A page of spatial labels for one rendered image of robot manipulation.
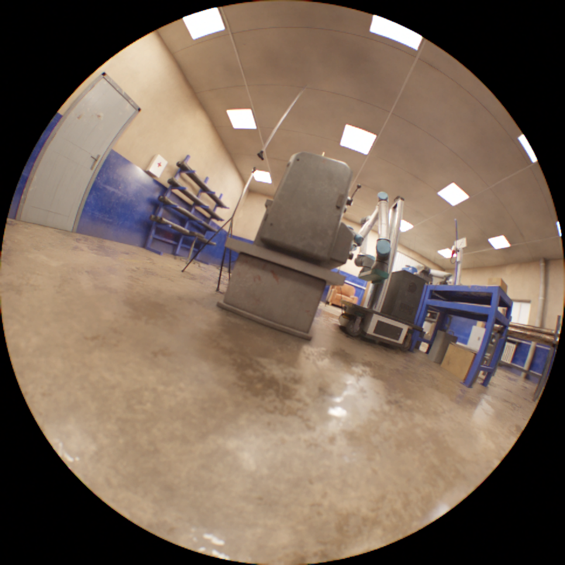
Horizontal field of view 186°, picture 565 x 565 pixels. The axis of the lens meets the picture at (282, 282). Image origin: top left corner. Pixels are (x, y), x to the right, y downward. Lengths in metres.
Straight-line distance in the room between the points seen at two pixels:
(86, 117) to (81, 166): 0.73
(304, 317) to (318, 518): 1.03
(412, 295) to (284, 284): 1.45
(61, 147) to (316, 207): 3.21
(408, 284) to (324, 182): 1.36
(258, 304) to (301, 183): 0.86
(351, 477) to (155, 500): 0.34
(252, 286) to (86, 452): 1.11
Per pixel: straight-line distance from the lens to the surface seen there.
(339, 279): 1.10
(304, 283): 1.10
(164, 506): 0.32
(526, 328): 3.11
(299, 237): 1.08
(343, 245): 1.21
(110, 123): 3.39
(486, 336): 1.79
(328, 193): 1.22
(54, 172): 3.09
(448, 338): 2.35
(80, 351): 0.55
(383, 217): 1.88
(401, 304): 1.99
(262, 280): 1.12
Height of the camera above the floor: 0.32
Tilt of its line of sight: 1 degrees down
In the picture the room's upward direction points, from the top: 19 degrees clockwise
